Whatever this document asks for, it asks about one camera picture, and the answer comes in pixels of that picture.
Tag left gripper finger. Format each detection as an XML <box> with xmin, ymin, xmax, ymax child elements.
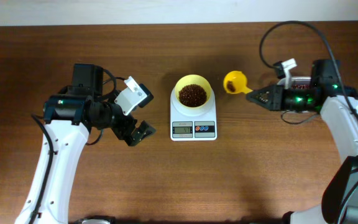
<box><xmin>137</xmin><ymin>121</ymin><xmax>156</xmax><ymax>137</ymax></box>
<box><xmin>126</xmin><ymin>131</ymin><xmax>151</xmax><ymax>147</ymax></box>

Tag yellow measuring scoop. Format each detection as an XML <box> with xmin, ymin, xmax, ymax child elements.
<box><xmin>223</xmin><ymin>71</ymin><xmax>252</xmax><ymax>95</ymax></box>

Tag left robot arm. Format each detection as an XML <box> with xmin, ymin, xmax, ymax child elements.
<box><xmin>15</xmin><ymin>63</ymin><xmax>155</xmax><ymax>223</ymax></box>

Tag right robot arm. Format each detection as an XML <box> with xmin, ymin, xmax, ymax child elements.
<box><xmin>246</xmin><ymin>59</ymin><xmax>358</xmax><ymax>223</ymax></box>

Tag white digital kitchen scale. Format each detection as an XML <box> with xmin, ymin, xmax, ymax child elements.
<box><xmin>170</xmin><ymin>90</ymin><xmax>218</xmax><ymax>141</ymax></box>

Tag beans in yellow bowl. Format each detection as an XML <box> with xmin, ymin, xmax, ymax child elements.
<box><xmin>179</xmin><ymin>84</ymin><xmax>207</xmax><ymax>107</ymax></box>

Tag yellow bowl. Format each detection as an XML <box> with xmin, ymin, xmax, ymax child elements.
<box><xmin>174</xmin><ymin>75</ymin><xmax>212</xmax><ymax>108</ymax></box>

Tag red adzuki beans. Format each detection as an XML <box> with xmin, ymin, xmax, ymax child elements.
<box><xmin>291</xmin><ymin>84</ymin><xmax>310</xmax><ymax>90</ymax></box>

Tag clear plastic container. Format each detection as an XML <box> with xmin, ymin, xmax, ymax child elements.
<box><xmin>288</xmin><ymin>77</ymin><xmax>311</xmax><ymax>89</ymax></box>

